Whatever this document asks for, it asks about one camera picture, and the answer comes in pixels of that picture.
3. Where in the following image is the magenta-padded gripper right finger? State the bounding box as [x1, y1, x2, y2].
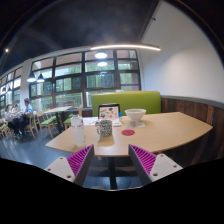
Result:
[128, 143, 184, 186]

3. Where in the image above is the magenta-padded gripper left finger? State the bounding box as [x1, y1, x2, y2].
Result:
[44, 143, 96, 187]

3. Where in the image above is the clear plastic water bottle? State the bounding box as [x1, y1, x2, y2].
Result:
[70, 111, 87, 148]

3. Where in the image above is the flat round red coaster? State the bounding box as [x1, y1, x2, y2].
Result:
[121, 129, 136, 137]

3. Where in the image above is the white paper sheet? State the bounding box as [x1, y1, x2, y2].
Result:
[82, 116, 99, 126]

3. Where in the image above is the green speckled mug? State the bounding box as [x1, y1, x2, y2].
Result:
[95, 119, 114, 137]

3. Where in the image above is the white ceramic bowl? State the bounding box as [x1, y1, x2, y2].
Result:
[124, 108, 147, 123]

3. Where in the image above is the group of green-seated wooden chairs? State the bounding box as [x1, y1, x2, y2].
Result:
[0, 111, 83, 139]

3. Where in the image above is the wooden dining table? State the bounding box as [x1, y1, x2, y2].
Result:
[43, 105, 73, 134]

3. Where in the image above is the green upholstered bench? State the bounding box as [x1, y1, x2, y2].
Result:
[91, 90, 162, 118]

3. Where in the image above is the group of pendant lamps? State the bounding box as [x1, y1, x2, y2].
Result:
[26, 50, 109, 84]

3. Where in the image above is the long linear ceiling light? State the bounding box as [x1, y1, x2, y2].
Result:
[89, 43, 162, 52]

